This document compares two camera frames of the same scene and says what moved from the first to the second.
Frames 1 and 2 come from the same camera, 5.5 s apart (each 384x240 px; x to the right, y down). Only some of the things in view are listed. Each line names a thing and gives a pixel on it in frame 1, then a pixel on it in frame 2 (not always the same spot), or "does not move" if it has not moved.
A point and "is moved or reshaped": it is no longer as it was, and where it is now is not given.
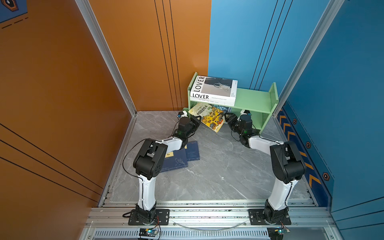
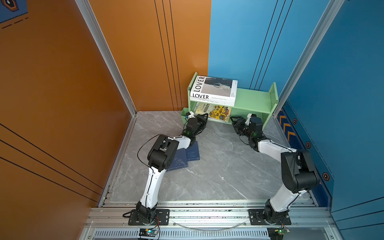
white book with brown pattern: x=231 y=103 does not move
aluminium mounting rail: x=207 y=214 does not move
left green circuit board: x=151 y=232 does not move
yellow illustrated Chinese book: x=211 y=116 is moved or reshaped
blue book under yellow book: x=192 y=150 does not move
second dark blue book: x=174 y=160 does not move
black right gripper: x=231 y=119 -> x=240 y=121
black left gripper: x=196 y=123 -> x=202 y=121
